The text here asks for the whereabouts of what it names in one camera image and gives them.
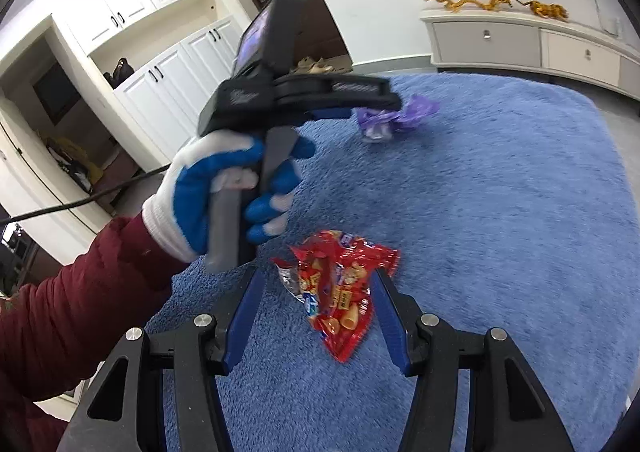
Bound yellow black bag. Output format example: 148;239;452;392
46;134;104;193

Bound grey white television cabinet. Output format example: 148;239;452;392
419;7;640;100

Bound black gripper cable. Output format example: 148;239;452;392
0;164;174;225

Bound white lower cabinet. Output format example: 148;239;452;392
112;14;246;163

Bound blue fluffy blanket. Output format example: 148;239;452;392
145;74;634;452

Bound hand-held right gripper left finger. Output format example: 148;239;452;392
55;266;266;452

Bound dark handbag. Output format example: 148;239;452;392
103;57;135;89

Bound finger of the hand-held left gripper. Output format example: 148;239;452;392
272;73;404;113
294;105;364;126

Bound red snack packet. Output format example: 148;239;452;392
270;230;401;364

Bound person's left hand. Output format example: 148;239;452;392
141;134;317;265

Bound person's left forearm red sleeve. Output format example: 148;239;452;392
0;214;189;452

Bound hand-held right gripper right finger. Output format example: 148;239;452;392
369;269;576;452

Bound golden tiger figurine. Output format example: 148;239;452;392
522;0;570;23

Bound golden dragon figurine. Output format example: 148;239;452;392
423;0;516;14

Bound beige slippers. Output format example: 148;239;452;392
291;56;335;75

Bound purple plastic wrapper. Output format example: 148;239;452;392
356;94;441;144

